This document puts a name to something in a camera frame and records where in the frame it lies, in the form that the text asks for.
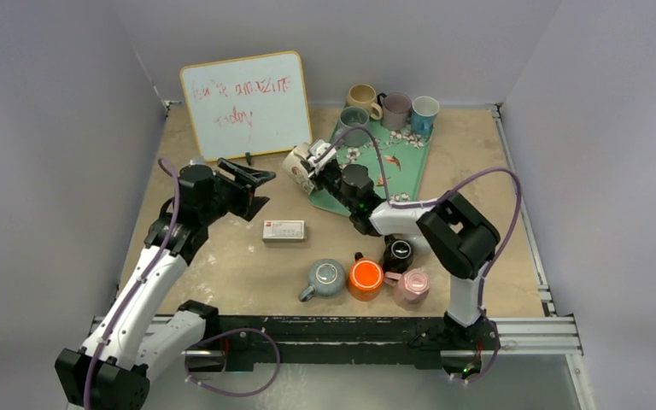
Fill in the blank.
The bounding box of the mauve purple mug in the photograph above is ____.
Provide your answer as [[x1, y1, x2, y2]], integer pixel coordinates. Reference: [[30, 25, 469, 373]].
[[378, 92, 412, 131]]

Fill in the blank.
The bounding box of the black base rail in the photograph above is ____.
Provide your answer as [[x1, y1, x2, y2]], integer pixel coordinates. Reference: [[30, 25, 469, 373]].
[[85, 313, 583, 375]]

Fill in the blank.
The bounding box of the small white card box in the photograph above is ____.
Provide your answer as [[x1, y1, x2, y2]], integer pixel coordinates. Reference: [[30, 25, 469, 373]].
[[262, 220, 306, 243]]

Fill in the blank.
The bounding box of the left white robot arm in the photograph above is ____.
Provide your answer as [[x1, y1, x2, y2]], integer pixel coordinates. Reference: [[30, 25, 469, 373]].
[[55, 157, 276, 409]]

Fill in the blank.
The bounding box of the blue teal mug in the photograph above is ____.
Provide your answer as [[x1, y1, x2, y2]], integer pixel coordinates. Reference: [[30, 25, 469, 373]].
[[410, 96, 441, 136]]

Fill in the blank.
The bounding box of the green floral tray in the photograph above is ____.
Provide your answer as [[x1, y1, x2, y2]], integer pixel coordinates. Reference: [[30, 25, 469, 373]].
[[336, 120, 432, 202]]

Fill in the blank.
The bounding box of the cream white mug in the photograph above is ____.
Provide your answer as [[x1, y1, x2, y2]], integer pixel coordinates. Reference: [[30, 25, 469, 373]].
[[282, 143, 319, 196]]

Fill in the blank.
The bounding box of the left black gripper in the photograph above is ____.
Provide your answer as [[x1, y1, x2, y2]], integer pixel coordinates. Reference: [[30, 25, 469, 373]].
[[200, 160, 273, 226]]

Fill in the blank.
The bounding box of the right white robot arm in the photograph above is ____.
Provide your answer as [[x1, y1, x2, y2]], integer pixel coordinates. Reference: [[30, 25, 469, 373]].
[[303, 160, 506, 348]]

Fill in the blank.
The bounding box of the grey mug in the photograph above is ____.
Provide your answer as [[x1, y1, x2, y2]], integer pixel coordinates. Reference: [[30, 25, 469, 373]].
[[335, 106, 370, 148]]

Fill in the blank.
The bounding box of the pink faceted mug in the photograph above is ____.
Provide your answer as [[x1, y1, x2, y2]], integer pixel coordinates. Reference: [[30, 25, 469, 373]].
[[384, 268, 431, 309]]

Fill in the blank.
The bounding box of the white whiteboard yellow frame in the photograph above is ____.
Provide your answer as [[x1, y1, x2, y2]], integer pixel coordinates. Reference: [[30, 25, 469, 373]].
[[179, 50, 313, 161]]

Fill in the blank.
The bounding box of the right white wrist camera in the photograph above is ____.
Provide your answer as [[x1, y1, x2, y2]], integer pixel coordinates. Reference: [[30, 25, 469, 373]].
[[307, 139, 337, 173]]

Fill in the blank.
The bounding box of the orange mug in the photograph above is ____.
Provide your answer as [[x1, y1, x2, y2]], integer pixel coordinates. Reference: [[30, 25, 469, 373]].
[[348, 252, 384, 302]]

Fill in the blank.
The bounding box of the beige brown mug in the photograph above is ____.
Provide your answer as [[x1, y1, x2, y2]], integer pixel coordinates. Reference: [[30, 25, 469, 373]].
[[346, 84, 384, 120]]

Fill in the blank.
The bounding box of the grey-blue upside-down mug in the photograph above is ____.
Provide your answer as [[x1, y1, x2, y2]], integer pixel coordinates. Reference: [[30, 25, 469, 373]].
[[298, 259, 347, 302]]

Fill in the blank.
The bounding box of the black mug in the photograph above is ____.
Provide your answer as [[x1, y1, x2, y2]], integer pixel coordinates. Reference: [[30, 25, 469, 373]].
[[380, 235, 414, 273]]

